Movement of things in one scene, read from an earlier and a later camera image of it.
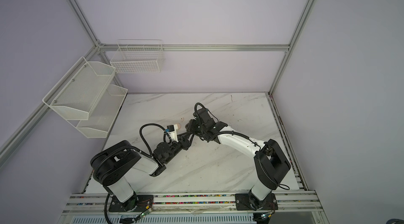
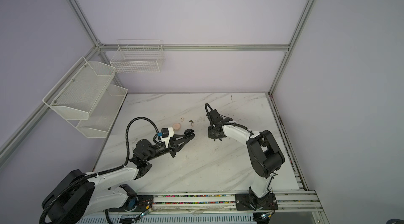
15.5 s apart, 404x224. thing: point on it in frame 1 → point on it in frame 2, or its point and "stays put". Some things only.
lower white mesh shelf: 103,114 stays put
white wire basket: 135,56 stays put
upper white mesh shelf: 78,94 stays put
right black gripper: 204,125 → 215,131
